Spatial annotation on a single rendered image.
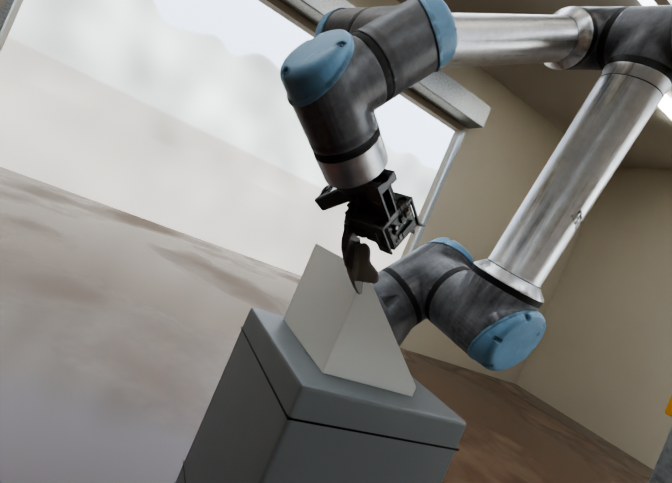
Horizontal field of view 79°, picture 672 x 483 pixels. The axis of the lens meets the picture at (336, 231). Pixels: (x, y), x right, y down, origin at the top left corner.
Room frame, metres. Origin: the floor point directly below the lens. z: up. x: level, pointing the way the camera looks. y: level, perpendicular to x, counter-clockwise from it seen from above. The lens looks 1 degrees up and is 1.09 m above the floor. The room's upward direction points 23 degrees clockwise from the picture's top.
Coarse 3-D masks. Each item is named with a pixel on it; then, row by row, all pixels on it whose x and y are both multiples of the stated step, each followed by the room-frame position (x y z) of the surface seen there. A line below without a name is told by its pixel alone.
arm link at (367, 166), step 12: (360, 156) 0.49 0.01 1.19; (372, 156) 0.50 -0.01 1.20; (384, 156) 0.52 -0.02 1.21; (324, 168) 0.52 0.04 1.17; (336, 168) 0.50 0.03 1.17; (348, 168) 0.50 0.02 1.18; (360, 168) 0.50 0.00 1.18; (372, 168) 0.51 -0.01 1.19; (384, 168) 0.52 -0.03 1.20; (336, 180) 0.52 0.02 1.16; (348, 180) 0.51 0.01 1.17; (360, 180) 0.51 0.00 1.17
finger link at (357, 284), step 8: (360, 248) 0.62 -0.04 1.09; (368, 248) 0.61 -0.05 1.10; (360, 256) 0.62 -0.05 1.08; (368, 256) 0.61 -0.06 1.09; (360, 264) 0.62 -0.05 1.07; (368, 264) 0.61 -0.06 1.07; (352, 272) 0.63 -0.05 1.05; (360, 272) 0.63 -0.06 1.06; (368, 272) 0.61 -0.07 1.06; (376, 272) 0.60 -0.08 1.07; (352, 280) 0.64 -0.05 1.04; (360, 280) 0.63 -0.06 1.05; (368, 280) 0.62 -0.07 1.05; (376, 280) 0.60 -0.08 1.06; (360, 288) 0.65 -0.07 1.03
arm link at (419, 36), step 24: (408, 0) 0.48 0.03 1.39; (432, 0) 0.47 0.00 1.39; (360, 24) 0.51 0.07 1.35; (384, 24) 0.46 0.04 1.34; (408, 24) 0.46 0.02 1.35; (432, 24) 0.46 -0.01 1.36; (384, 48) 0.45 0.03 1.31; (408, 48) 0.46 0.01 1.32; (432, 48) 0.47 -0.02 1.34; (384, 72) 0.45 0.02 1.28; (408, 72) 0.47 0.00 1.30; (432, 72) 0.51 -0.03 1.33
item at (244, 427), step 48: (240, 336) 1.01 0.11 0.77; (288, 336) 0.90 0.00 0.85; (240, 384) 0.90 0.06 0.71; (288, 384) 0.71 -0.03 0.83; (336, 384) 0.74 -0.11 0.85; (240, 432) 0.81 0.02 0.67; (288, 432) 0.67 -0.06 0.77; (336, 432) 0.71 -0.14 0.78; (384, 432) 0.76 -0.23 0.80; (432, 432) 0.81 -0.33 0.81; (192, 480) 0.93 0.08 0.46; (240, 480) 0.73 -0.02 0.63; (288, 480) 0.69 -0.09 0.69; (336, 480) 0.73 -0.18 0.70; (384, 480) 0.78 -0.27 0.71; (432, 480) 0.83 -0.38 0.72
